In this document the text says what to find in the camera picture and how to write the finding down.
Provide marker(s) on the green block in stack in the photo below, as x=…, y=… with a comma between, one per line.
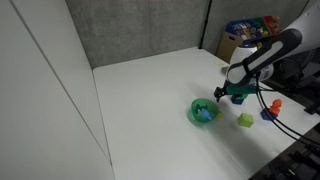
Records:
x=244, y=96

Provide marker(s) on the lime green cube block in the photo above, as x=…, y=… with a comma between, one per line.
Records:
x=245, y=120

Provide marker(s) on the black vertical pole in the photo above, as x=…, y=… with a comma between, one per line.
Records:
x=205, y=24

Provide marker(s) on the grey flat tray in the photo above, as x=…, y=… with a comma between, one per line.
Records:
x=224, y=70

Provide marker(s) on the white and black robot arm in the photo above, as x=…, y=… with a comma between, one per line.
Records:
x=300, y=36

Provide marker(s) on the blue block under orange toy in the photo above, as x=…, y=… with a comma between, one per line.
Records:
x=267, y=115

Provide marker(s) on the blue block stack base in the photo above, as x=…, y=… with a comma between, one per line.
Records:
x=235, y=99

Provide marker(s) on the blue toy in bowl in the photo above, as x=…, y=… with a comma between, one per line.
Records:
x=204, y=113

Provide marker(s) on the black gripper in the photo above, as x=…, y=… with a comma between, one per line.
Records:
x=234, y=90

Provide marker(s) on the black equipment lower right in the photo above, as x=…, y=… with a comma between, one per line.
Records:
x=297, y=162

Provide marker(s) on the small yellow toy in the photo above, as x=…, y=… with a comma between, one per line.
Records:
x=219, y=116

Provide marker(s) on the orange toy figure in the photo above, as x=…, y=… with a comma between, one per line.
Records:
x=275, y=107

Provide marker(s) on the green plastic bowl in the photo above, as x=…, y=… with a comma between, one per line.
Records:
x=212, y=107

